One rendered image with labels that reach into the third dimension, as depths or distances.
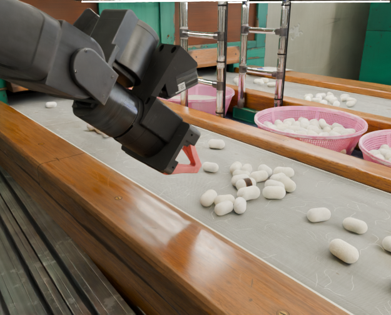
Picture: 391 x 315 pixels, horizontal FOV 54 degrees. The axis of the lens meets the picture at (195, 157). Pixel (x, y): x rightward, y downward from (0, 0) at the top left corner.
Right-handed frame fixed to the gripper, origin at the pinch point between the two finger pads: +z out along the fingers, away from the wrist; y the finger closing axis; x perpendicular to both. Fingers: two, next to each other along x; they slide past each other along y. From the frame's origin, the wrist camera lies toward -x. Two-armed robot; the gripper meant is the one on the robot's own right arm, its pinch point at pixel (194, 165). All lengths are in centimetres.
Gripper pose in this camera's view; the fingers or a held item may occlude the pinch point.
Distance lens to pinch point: 55.3
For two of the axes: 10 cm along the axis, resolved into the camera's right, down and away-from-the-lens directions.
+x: -4.9, 8.6, -1.1
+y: -6.5, -2.8, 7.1
